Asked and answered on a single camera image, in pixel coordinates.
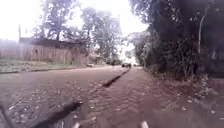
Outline dark vehicle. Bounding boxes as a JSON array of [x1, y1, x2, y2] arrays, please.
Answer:
[[121, 61, 132, 69]]

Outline dark kerb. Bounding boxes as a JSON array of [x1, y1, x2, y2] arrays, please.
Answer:
[[31, 68, 132, 128]]

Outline row of tall trees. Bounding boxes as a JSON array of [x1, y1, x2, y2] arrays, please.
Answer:
[[33, 0, 124, 66]]

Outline red brick path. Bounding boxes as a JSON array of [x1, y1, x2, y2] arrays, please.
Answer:
[[68, 66, 224, 128]]

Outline reddish paved road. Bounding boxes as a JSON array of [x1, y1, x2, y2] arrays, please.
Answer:
[[0, 65, 131, 128]]

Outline building with dark roof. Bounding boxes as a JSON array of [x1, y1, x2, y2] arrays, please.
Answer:
[[18, 36, 88, 51]]

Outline robot's own part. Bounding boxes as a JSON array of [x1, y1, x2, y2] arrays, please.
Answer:
[[72, 121, 81, 128], [140, 120, 150, 128]]

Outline wooden plank fence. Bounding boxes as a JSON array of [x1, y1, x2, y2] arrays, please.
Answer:
[[0, 43, 90, 67]]

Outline dense trees and bushes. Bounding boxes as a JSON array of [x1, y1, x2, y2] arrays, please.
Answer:
[[128, 0, 224, 81]]

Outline leaf-strewn dirt verge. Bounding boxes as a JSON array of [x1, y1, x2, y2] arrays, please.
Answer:
[[143, 66, 224, 119]]

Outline grass verge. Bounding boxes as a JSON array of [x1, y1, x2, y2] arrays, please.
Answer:
[[0, 59, 88, 75]]

